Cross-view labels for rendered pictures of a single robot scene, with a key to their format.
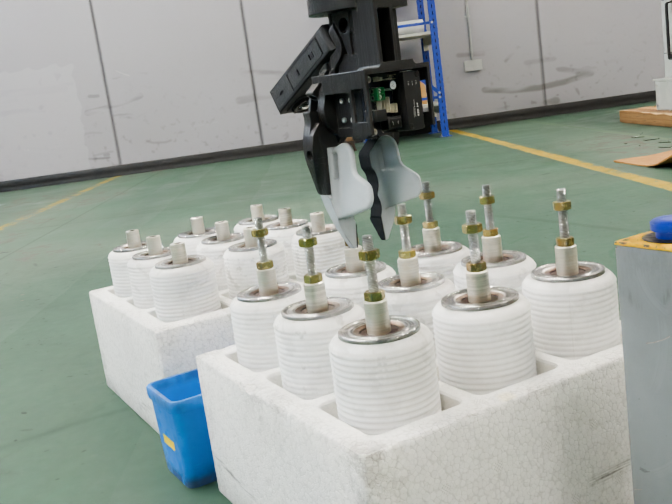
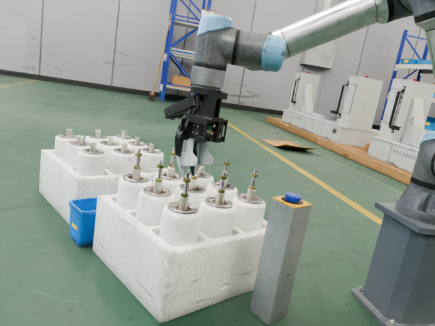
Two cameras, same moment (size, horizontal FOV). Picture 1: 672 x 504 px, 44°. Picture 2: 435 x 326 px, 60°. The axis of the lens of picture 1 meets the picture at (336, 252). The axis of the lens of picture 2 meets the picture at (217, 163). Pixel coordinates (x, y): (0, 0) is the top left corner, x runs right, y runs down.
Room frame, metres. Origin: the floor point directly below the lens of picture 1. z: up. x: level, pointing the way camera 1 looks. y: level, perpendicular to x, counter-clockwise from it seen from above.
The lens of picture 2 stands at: (-0.13, 0.12, 0.58)
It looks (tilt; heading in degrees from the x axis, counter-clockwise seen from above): 13 degrees down; 346
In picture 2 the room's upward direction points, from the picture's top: 9 degrees clockwise
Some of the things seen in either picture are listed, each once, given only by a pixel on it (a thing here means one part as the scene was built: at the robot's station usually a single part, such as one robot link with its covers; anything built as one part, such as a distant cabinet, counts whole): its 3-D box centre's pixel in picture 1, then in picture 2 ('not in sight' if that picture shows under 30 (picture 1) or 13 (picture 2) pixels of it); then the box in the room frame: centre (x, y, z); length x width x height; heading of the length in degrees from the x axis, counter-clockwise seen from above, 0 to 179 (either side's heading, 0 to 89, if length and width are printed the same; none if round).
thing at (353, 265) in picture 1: (354, 260); (170, 172); (0.99, -0.02, 0.26); 0.02 x 0.02 x 0.03
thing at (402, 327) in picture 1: (379, 330); (182, 207); (0.73, -0.03, 0.25); 0.08 x 0.08 x 0.01
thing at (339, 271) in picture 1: (355, 270); (169, 176); (0.99, -0.02, 0.25); 0.08 x 0.08 x 0.01
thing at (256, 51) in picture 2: not in sight; (258, 52); (0.71, -0.14, 0.64); 0.11 x 0.11 x 0.08; 75
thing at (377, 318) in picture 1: (377, 317); (183, 203); (0.73, -0.03, 0.26); 0.02 x 0.02 x 0.03
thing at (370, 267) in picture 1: (372, 276); (186, 188); (0.73, -0.03, 0.30); 0.01 x 0.01 x 0.08
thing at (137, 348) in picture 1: (239, 331); (105, 182); (1.37, 0.18, 0.09); 0.39 x 0.39 x 0.18; 28
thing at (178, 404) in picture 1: (266, 403); (117, 217); (1.09, 0.12, 0.06); 0.30 x 0.11 x 0.12; 119
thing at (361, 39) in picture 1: (363, 68); (204, 115); (0.71, -0.04, 0.48); 0.09 x 0.08 x 0.12; 36
